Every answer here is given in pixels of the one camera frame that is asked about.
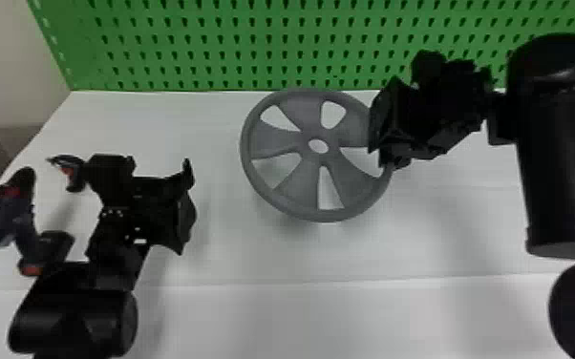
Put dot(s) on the grey wheel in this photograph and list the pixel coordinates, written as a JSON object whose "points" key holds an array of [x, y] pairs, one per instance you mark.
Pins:
{"points": [[297, 180]]}

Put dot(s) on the drill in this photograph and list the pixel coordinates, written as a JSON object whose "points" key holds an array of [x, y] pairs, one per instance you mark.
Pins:
{"points": [[9, 215]]}

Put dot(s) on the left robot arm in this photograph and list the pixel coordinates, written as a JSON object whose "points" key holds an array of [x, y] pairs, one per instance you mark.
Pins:
{"points": [[74, 316]]}

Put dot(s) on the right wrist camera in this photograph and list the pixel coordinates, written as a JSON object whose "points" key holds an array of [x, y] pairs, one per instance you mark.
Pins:
{"points": [[429, 67]]}

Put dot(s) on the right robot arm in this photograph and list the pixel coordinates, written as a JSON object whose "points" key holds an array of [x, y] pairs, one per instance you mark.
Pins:
{"points": [[561, 165]]}

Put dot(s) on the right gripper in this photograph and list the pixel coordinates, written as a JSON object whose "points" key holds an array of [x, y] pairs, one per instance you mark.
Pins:
{"points": [[455, 113]]}

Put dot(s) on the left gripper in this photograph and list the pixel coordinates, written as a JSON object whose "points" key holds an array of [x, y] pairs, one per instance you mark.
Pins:
{"points": [[122, 188]]}

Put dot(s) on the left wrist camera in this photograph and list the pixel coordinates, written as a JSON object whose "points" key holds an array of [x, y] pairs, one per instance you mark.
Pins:
{"points": [[184, 220]]}

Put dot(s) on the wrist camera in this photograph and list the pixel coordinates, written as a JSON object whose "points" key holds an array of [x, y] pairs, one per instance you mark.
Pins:
{"points": [[184, 220], [429, 67]]}

